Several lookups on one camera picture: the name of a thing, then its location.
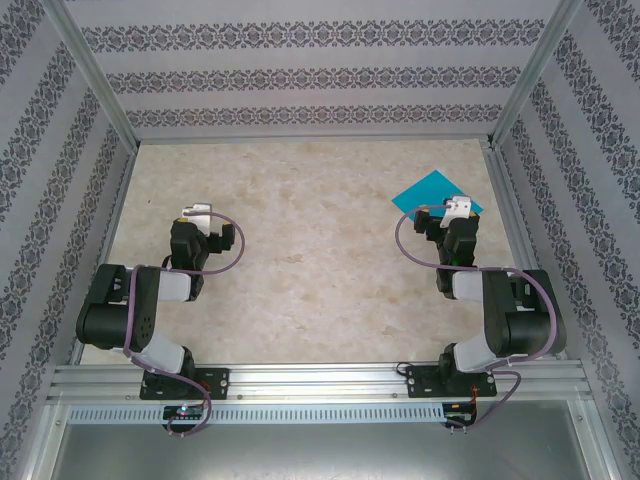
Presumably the aluminium frame post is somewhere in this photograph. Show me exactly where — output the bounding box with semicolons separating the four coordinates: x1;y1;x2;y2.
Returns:
39;0;141;151
487;0;586;149

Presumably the aluminium table side rail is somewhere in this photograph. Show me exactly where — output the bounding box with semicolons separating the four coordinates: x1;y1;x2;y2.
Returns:
484;142;571;364
67;142;141;366

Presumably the aluminium mounting rail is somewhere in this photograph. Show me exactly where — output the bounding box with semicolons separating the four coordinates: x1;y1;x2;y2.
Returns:
47;360;596;404

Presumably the aluminium frame cross bar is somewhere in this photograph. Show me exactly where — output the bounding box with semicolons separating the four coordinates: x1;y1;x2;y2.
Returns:
134;133;494;146

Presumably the slotted grey cable duct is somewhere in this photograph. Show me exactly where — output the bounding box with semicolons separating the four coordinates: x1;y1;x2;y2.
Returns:
67;403;446;424

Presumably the blue square paper sheet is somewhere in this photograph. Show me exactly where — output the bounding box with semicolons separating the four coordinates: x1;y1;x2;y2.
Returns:
391;169;486;219

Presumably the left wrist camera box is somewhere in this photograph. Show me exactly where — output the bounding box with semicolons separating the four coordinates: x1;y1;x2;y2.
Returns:
179;201;215;236

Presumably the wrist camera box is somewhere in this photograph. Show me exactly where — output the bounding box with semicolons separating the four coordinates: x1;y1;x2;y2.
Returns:
179;201;215;236
441;194;477;230

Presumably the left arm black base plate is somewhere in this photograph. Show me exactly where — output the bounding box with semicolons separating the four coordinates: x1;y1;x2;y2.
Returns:
139;367;231;401

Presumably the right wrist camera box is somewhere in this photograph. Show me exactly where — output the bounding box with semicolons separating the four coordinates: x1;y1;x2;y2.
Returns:
441;194;477;230

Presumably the grey metal sheet panel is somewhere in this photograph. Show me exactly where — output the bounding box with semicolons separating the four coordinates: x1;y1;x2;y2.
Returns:
29;399;616;480

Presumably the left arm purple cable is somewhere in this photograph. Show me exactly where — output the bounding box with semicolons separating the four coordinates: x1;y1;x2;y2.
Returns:
122;212;246;441

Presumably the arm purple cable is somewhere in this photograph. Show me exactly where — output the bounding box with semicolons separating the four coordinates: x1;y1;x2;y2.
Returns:
394;203;559;436
122;212;246;441

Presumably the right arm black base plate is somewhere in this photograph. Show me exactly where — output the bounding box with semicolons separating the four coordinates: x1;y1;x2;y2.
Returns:
404;363;500;400

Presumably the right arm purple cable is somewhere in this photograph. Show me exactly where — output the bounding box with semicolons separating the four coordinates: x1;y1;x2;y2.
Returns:
394;203;559;436

